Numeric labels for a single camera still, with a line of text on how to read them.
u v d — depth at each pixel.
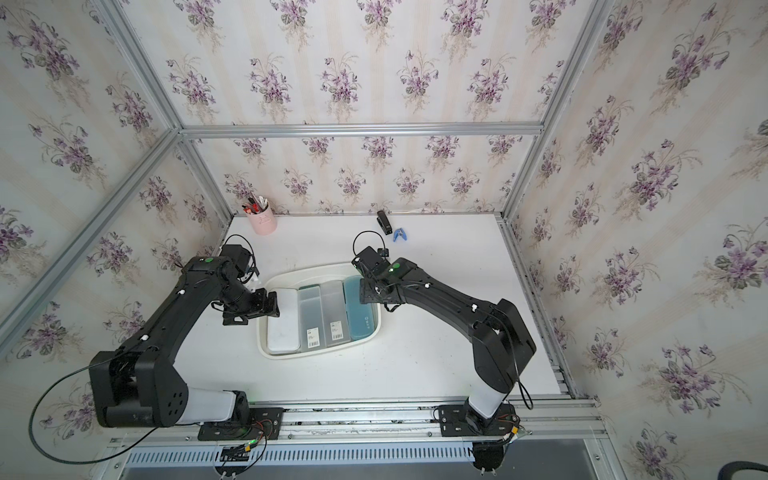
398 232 1.14
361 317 0.87
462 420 0.73
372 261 0.65
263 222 1.09
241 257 0.69
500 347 0.44
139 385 0.40
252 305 0.71
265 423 0.73
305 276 0.94
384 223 1.15
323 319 0.88
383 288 0.59
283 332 0.84
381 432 0.73
